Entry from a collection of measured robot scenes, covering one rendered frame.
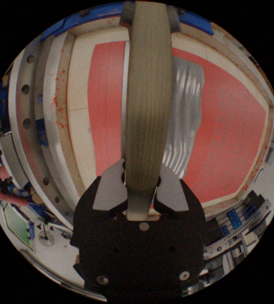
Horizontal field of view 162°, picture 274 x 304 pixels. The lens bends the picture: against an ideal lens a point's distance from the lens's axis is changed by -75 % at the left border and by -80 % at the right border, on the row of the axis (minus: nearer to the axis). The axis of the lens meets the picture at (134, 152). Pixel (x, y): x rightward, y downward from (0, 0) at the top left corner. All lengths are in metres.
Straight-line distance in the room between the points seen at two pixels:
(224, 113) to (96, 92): 0.26
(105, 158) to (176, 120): 0.15
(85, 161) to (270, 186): 3.87
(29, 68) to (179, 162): 0.37
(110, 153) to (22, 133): 0.19
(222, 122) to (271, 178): 3.56
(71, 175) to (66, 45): 0.27
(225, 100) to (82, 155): 0.34
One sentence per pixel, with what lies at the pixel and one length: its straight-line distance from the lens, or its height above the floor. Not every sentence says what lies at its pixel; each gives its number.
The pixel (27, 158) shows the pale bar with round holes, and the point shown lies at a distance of 0.23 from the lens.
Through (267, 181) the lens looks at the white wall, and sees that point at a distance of 3.79.
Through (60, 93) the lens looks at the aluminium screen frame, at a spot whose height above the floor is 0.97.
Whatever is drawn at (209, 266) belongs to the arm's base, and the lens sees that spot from 0.91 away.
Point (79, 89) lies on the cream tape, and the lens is 0.20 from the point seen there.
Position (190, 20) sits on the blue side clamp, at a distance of 0.24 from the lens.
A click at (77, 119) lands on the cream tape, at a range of 0.20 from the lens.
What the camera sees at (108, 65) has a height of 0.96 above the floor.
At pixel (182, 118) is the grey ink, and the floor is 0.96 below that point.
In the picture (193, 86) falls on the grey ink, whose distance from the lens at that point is 0.20.
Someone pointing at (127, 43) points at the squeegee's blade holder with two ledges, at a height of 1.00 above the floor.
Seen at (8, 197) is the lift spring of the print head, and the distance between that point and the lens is 0.68.
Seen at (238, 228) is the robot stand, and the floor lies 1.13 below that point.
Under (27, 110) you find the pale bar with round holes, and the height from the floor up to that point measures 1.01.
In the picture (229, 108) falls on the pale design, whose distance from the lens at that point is 0.27.
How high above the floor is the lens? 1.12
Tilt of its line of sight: 63 degrees down
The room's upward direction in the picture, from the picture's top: 177 degrees counter-clockwise
